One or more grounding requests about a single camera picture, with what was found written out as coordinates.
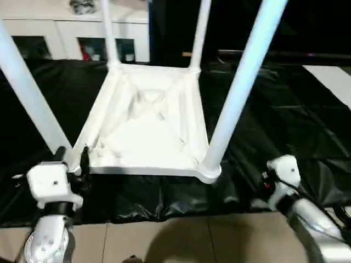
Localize white plastic table top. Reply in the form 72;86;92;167
73;62;223;185

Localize black plastic mat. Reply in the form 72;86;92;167
0;58;351;226

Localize white flat board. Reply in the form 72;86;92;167
303;65;351;108

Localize white glass-door cabinet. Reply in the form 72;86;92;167
0;0;150;62

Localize small grey cabinet ornament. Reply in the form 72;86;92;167
69;0;97;15

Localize black flat screen television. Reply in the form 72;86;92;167
211;0;351;64

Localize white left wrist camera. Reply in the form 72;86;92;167
26;161;84;210

